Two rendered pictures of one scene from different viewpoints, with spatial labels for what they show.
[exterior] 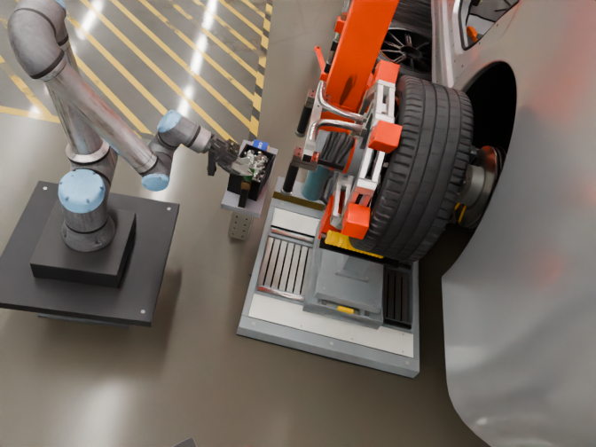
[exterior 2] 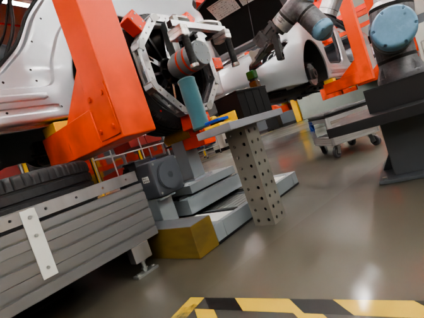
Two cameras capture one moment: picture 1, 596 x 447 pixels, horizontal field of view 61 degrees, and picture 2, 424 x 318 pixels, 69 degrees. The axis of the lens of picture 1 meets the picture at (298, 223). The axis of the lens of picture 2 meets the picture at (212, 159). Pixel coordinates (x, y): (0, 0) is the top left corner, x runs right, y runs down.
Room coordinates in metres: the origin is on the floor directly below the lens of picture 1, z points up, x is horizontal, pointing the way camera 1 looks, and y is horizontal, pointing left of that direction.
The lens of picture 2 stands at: (2.65, 1.13, 0.40)
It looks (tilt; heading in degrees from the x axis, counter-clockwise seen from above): 3 degrees down; 227
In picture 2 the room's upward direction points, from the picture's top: 18 degrees counter-clockwise
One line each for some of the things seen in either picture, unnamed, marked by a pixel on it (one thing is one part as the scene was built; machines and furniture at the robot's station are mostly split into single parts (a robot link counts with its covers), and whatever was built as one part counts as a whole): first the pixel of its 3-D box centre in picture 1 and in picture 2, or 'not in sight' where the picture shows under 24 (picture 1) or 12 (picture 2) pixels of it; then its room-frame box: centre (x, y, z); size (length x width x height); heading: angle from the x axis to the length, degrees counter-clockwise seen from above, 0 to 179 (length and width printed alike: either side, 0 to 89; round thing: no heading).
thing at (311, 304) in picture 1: (347, 271); (197, 195); (1.53, -0.30, 0.13); 0.50 x 0.36 x 0.10; 6
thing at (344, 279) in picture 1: (359, 253); (189, 163); (1.50, -0.31, 0.32); 0.40 x 0.30 x 0.28; 6
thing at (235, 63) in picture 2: (291, 176); (231, 52); (1.29, 0.08, 0.83); 0.04 x 0.04 x 0.16
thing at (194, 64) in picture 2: (304, 119); (189, 50); (1.63, 0.11, 0.83); 0.04 x 0.04 x 0.16
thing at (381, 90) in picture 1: (360, 158); (179, 65); (1.49, -0.14, 0.85); 0.54 x 0.07 x 0.54; 6
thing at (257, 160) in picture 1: (251, 171); (243, 104); (1.57, 0.27, 0.51); 0.20 x 0.14 x 0.13; 178
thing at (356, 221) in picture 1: (355, 221); (213, 65); (1.17, -0.18, 0.85); 0.09 x 0.08 x 0.07; 6
